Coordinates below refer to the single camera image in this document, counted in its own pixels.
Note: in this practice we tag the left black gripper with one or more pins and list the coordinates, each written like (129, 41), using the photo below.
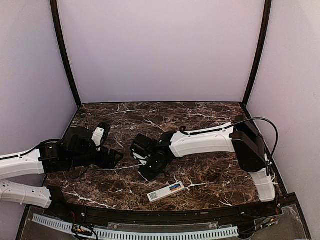
(111, 163)

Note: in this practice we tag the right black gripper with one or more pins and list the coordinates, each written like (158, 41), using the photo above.
(149, 176)

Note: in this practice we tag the white remote control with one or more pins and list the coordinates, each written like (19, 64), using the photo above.
(164, 192)

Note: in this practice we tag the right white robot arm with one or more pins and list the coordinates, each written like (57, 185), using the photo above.
(240, 137)

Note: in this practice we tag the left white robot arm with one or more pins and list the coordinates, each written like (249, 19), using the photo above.
(80, 147)

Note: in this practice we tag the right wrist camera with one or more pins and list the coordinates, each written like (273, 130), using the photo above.
(141, 157)

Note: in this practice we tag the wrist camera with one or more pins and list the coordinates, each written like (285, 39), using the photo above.
(141, 157)
(100, 134)

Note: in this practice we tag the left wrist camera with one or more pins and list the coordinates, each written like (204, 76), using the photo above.
(100, 134)

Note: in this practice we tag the white slotted cable duct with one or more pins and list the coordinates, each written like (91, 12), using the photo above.
(141, 232)

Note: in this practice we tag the black front rail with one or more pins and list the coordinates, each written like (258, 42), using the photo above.
(234, 215)

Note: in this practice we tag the left black frame post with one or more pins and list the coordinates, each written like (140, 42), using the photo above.
(63, 52)

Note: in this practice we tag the black frame post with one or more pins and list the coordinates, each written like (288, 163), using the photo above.
(63, 52)
(258, 53)

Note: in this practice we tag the right black frame post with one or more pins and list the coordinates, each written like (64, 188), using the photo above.
(258, 53)

